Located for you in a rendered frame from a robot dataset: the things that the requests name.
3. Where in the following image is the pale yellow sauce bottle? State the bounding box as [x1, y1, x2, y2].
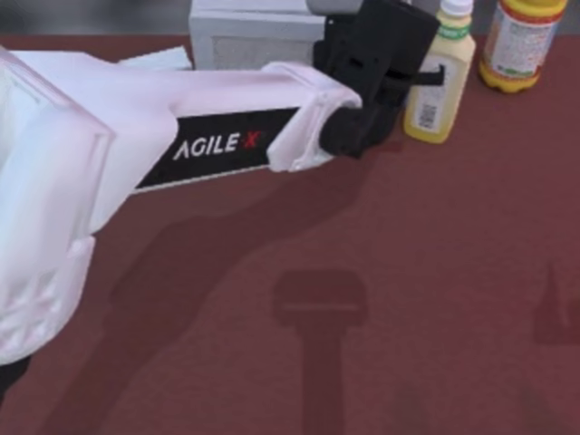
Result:
[402, 0, 477, 145]

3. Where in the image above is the orange yellow labelled bottle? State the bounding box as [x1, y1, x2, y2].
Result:
[478, 0, 567, 94]

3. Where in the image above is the white box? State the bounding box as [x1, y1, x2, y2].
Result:
[188, 0, 328, 72]

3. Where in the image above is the white flat sheet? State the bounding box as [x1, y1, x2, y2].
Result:
[116, 44, 192, 72]

